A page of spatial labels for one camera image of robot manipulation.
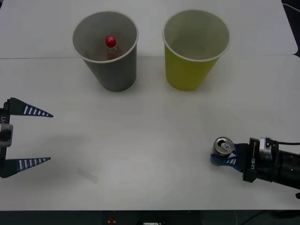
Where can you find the red button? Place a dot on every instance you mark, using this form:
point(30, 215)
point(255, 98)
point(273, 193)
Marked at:
point(112, 220)

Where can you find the grey plastic waste bin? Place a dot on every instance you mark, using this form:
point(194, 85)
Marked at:
point(117, 75)

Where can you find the yellow-green plastic waste bin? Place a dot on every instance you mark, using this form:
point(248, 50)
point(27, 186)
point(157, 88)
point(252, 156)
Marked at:
point(182, 72)

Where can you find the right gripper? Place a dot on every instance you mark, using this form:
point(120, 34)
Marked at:
point(252, 164)

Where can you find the plastic bottle with red cap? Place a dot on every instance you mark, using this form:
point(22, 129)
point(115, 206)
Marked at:
point(110, 41)

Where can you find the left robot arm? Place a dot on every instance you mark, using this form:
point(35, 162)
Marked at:
point(5, 136)

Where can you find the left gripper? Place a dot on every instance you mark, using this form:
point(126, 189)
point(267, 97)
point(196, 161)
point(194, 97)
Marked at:
point(4, 114)

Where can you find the black robot torso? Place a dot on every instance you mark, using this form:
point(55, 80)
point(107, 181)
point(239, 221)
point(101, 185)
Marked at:
point(70, 218)

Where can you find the silver drink can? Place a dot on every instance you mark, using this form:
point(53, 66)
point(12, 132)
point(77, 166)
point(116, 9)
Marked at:
point(222, 146)

